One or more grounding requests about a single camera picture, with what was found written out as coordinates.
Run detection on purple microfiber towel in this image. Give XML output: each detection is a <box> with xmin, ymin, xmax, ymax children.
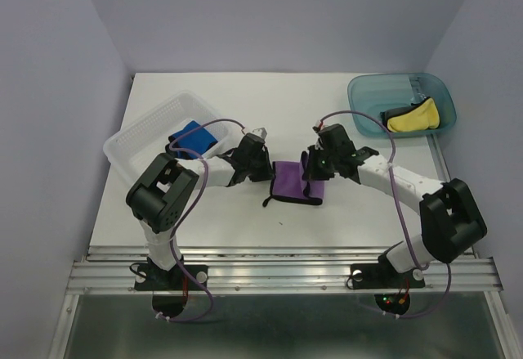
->
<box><xmin>262</xmin><ymin>161</ymin><xmax>324</xmax><ymax>207</ymax></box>

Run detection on blue microfiber towel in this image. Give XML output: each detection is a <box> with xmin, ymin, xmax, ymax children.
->
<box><xmin>164</xmin><ymin>121</ymin><xmax>217</xmax><ymax>159</ymax></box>

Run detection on yellow and black towel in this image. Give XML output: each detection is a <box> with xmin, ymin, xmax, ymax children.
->
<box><xmin>380</xmin><ymin>96</ymin><xmax>440</xmax><ymax>132</ymax></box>

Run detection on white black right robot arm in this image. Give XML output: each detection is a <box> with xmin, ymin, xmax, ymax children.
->
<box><xmin>303</xmin><ymin>123</ymin><xmax>487</xmax><ymax>289</ymax></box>

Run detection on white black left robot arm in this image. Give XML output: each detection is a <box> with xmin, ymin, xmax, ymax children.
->
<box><xmin>126</xmin><ymin>132</ymin><xmax>273</xmax><ymax>289</ymax></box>

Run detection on teal translucent plastic bin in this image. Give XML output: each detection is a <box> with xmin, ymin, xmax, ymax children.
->
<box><xmin>347</xmin><ymin>73</ymin><xmax>457</xmax><ymax>138</ymax></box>

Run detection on white perforated plastic basket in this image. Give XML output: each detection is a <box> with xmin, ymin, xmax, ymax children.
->
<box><xmin>103</xmin><ymin>91</ymin><xmax>221</xmax><ymax>186</ymax></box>

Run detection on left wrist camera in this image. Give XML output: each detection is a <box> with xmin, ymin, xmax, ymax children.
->
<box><xmin>243</xmin><ymin>128</ymin><xmax>267</xmax><ymax>140</ymax></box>

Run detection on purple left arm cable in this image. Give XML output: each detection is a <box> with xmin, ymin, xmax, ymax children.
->
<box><xmin>153</xmin><ymin>119</ymin><xmax>248</xmax><ymax>323</ymax></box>

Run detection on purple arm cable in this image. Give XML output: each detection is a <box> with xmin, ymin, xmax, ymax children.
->
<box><xmin>314</xmin><ymin>110</ymin><xmax>454</xmax><ymax>321</ymax></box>
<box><xmin>153</xmin><ymin>119</ymin><xmax>248</xmax><ymax>323</ymax></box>

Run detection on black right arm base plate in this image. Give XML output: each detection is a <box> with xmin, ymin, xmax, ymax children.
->
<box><xmin>346</xmin><ymin>263</ymin><xmax>426</xmax><ymax>290</ymax></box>

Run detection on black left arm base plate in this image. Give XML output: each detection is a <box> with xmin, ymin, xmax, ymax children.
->
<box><xmin>129</xmin><ymin>263</ymin><xmax>201</xmax><ymax>292</ymax></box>

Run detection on aluminium mounting rail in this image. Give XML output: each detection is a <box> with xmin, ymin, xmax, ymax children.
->
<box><xmin>66</xmin><ymin>246</ymin><xmax>503</xmax><ymax>296</ymax></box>

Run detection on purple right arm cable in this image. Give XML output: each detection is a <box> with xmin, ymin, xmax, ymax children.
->
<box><xmin>314</xmin><ymin>110</ymin><xmax>454</xmax><ymax>321</ymax></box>

